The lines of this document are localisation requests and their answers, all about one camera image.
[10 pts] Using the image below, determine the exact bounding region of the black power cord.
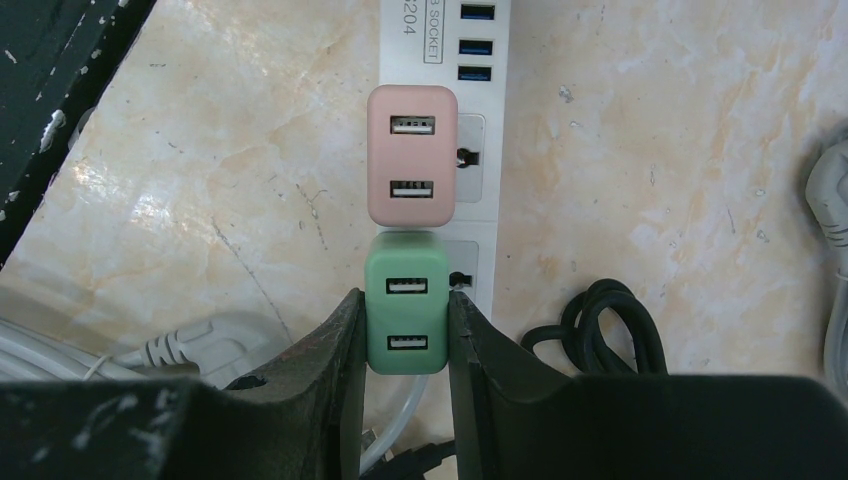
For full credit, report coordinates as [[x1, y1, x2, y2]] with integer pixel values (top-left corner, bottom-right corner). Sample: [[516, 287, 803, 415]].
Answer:
[[519, 278, 669, 376]]

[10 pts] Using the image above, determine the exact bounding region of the grey cable of white strip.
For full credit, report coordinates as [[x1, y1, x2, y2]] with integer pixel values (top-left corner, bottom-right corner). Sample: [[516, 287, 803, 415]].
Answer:
[[804, 135, 848, 405]]

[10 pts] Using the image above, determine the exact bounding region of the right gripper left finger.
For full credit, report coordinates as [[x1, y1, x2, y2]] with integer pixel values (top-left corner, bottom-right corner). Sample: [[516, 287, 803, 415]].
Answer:
[[1, 289, 365, 479]]

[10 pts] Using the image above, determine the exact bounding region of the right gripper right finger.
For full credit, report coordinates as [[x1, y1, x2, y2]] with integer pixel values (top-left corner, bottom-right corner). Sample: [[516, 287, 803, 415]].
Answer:
[[448, 292, 847, 479]]

